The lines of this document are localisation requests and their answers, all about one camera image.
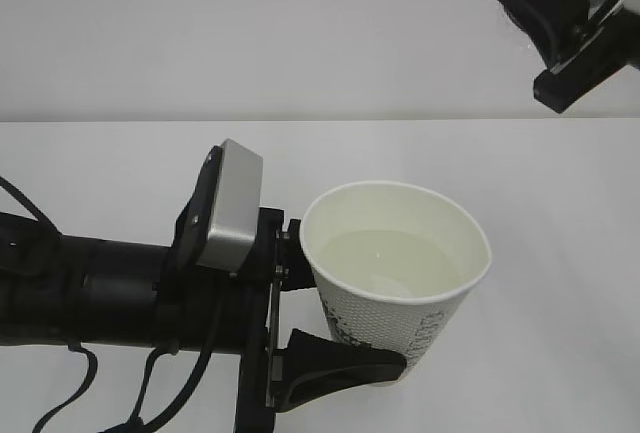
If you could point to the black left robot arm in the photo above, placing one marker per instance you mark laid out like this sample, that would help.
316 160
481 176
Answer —
73 291

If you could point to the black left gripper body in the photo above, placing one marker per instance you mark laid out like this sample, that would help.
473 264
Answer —
247 323

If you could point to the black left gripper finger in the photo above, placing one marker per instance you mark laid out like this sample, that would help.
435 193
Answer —
296 270
310 367

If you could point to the white paper cup green logo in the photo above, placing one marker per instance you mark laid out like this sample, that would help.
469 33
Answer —
392 263

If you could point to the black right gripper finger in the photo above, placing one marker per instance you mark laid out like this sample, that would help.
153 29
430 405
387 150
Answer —
555 27

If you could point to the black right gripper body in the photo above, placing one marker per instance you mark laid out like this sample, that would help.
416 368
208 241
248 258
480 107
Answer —
614 46

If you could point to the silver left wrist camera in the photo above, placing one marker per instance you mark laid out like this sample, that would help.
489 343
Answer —
222 215

